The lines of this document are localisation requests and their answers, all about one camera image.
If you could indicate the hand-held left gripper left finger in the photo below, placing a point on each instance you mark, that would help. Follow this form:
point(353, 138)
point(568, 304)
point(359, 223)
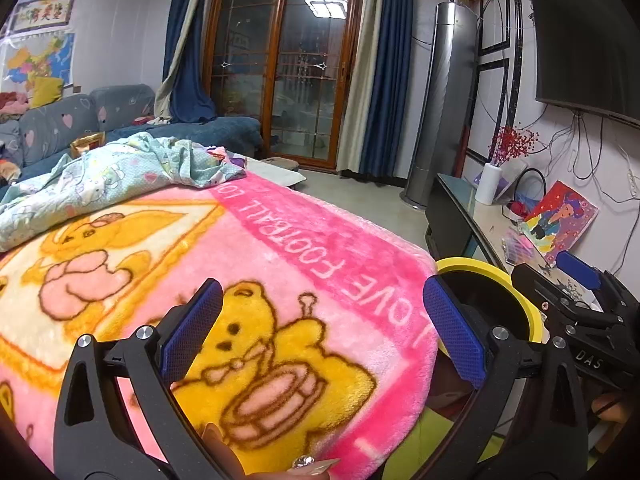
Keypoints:
point(192, 330)

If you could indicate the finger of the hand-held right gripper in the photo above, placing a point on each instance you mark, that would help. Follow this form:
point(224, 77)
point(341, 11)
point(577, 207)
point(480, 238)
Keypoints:
point(550, 295)
point(580, 267)

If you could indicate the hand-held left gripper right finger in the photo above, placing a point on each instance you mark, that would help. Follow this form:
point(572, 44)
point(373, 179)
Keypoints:
point(452, 330)

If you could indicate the yellow round bin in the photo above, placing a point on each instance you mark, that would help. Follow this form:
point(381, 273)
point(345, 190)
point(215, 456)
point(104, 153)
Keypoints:
point(530, 300)

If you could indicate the person's right hand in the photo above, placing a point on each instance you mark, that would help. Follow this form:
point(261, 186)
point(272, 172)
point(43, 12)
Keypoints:
point(610, 406)

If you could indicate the person's left hand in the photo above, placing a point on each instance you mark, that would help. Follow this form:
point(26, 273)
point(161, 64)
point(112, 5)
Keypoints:
point(217, 442)

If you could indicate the colourful canvas painting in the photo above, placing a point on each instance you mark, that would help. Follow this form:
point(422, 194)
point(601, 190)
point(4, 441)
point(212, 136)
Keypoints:
point(560, 220)

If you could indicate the pastel bead box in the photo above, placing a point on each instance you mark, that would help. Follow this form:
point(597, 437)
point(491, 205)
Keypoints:
point(520, 247)

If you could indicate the dark television cabinet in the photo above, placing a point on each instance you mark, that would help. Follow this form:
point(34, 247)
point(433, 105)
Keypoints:
point(450, 220)

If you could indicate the white vase red flowers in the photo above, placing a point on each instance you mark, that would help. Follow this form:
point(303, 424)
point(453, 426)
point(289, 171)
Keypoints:
point(511, 180)

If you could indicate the white ribbed vase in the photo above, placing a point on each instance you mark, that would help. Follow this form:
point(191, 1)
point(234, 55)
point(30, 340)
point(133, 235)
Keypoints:
point(488, 185)

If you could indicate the green cushion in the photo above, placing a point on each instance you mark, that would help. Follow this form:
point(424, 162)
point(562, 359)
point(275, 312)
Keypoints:
point(480, 455)

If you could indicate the pink printed blanket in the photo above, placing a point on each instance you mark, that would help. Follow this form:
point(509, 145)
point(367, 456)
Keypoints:
point(325, 240)

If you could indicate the purple cloth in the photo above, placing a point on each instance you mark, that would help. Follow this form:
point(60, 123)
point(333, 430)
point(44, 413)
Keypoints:
point(236, 162)

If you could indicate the light blue printed quilt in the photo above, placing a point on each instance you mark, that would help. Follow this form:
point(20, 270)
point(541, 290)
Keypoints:
point(125, 170)

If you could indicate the white coffee table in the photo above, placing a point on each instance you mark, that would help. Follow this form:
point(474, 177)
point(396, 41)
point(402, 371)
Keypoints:
point(280, 177)

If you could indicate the grey stool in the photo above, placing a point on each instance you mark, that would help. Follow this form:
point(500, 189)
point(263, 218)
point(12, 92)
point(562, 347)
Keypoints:
point(280, 163)

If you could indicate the blue heart print sofa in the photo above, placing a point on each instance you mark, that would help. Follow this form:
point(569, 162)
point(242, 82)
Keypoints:
point(235, 130)

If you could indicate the red white cloth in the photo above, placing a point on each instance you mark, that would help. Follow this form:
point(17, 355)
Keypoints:
point(150, 121)

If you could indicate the gold snack bag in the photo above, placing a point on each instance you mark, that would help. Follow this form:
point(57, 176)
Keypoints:
point(87, 142)

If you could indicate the grey tower air conditioner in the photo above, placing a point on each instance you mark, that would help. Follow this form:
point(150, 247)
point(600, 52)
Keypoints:
point(442, 100)

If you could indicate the beige curtain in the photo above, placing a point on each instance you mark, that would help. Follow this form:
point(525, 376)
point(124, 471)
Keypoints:
point(355, 100)
point(165, 90)

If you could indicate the blue curtain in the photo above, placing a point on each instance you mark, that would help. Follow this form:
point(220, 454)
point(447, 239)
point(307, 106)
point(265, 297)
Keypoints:
point(387, 85)
point(187, 85)

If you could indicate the wooden glass sliding door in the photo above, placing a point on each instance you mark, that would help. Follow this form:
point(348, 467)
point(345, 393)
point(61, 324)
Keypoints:
point(280, 85)

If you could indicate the yellow pillow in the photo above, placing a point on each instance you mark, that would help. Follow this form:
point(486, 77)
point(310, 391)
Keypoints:
point(47, 91)

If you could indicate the pink red clothes pile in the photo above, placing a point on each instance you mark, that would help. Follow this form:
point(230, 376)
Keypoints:
point(12, 105)

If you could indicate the country map poster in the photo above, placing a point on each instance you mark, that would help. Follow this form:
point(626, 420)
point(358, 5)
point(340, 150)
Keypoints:
point(40, 60)

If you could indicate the framed calligraphy picture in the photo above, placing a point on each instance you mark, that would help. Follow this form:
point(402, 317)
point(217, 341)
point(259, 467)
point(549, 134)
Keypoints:
point(44, 15)

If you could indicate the black wall frame trim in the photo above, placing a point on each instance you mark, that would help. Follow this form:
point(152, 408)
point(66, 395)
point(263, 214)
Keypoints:
point(495, 67)

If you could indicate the black wall television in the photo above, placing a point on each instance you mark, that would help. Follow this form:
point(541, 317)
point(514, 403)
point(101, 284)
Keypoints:
point(585, 45)

